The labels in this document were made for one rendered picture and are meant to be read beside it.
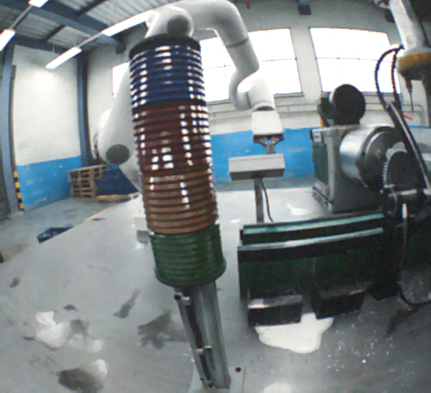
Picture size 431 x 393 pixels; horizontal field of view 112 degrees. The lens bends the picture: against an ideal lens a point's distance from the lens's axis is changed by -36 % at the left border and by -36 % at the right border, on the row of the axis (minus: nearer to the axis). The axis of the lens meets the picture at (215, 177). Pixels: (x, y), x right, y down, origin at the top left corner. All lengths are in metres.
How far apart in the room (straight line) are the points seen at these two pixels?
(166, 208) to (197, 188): 0.03
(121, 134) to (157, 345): 0.53
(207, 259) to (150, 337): 0.32
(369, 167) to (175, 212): 0.71
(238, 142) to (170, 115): 5.98
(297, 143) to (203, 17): 5.57
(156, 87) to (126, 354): 0.42
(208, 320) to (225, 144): 6.03
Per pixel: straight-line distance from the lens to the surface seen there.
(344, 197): 1.02
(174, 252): 0.17
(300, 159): 6.11
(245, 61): 0.74
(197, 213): 0.16
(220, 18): 0.67
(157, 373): 0.41
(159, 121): 0.15
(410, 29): 0.72
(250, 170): 0.68
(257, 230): 0.56
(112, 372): 0.43
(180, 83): 0.16
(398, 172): 0.70
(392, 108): 0.58
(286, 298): 0.42
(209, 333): 0.25
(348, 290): 0.45
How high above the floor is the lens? 1.13
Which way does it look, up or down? 9 degrees down
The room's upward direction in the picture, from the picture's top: 6 degrees counter-clockwise
